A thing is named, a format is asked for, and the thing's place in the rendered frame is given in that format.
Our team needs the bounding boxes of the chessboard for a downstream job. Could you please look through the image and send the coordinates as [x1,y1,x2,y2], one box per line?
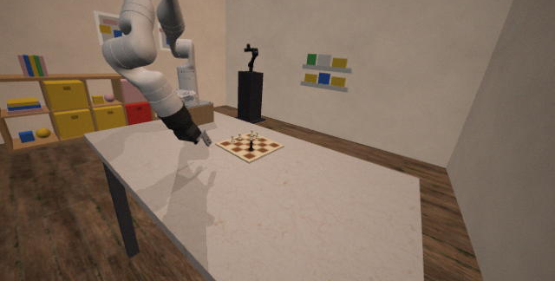
[215,132,284,163]

